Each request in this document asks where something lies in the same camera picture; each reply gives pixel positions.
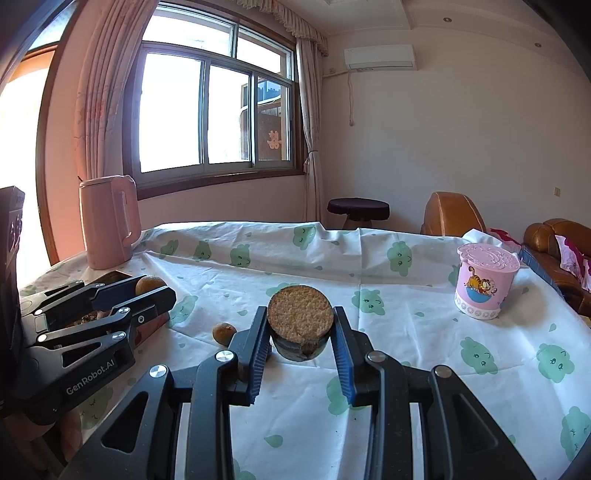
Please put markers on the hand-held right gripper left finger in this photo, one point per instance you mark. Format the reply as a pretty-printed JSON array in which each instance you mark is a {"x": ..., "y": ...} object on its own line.
[{"x": 261, "y": 364}]

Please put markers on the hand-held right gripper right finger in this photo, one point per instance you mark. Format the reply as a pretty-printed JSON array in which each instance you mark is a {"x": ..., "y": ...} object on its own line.
[{"x": 344, "y": 364}]

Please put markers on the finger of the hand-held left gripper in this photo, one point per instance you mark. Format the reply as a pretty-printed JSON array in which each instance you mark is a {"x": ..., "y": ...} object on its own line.
[
  {"x": 113, "y": 295},
  {"x": 147, "y": 304}
]

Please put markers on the pink metal tin box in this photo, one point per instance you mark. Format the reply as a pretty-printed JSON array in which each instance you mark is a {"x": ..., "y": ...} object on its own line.
[{"x": 152, "y": 325}]

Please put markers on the cut cake roll piece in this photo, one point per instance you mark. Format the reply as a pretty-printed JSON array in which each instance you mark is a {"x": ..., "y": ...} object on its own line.
[{"x": 300, "y": 314}]

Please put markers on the white green cloud tablecloth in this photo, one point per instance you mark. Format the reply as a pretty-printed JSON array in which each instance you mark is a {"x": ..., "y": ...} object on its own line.
[{"x": 415, "y": 350}]

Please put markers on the pink electric kettle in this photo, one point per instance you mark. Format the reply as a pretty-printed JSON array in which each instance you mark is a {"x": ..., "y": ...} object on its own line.
[{"x": 106, "y": 221}]

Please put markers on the dark round stool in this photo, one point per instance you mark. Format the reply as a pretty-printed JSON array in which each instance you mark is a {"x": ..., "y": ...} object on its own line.
[{"x": 358, "y": 207}]

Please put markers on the pink cartoon cup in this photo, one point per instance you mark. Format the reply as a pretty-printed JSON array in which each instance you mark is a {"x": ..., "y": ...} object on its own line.
[{"x": 485, "y": 281}]

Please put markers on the brown leather armchair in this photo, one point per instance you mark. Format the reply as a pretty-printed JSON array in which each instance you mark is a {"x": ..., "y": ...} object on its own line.
[{"x": 450, "y": 214}]

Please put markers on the sliding glass window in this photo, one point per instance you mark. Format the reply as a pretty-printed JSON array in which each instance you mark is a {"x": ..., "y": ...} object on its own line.
[{"x": 221, "y": 115}]

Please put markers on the pink long curtain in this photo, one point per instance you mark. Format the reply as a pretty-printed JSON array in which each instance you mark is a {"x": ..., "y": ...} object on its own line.
[{"x": 106, "y": 92}]

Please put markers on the pink window sticker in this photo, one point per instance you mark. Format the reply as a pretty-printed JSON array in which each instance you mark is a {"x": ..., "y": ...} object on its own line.
[{"x": 275, "y": 139}]

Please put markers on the brown leather sofa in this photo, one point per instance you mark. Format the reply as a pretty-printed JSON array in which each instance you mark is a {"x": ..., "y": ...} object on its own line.
[{"x": 540, "y": 240}]

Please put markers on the white air conditioner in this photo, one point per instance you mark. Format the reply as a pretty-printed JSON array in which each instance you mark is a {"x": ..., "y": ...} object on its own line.
[{"x": 381, "y": 57}]

